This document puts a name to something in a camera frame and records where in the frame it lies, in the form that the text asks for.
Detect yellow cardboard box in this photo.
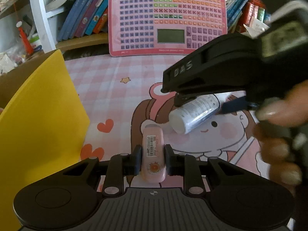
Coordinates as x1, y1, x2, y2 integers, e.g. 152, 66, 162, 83
1, 50, 90, 230

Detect stack of papers and books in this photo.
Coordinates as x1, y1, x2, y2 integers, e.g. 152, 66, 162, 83
242, 18, 269, 39

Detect person right hand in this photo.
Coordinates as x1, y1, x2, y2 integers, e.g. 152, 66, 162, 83
254, 81, 307, 187

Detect pink rectangular case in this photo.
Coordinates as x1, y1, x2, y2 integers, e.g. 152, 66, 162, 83
141, 124, 166, 184

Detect pink printed table mat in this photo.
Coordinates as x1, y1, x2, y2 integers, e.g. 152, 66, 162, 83
65, 55, 268, 177

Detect row of blue books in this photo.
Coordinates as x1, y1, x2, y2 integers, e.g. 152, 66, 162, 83
56, 0, 94, 42

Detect pink learning keyboard tablet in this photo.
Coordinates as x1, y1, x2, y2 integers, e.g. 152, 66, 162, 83
108, 0, 228, 57

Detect white spray bottle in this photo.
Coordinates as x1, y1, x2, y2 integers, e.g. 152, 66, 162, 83
169, 94, 221, 135

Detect white bookshelf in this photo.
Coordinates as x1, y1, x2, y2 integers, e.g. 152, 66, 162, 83
0, 0, 111, 53

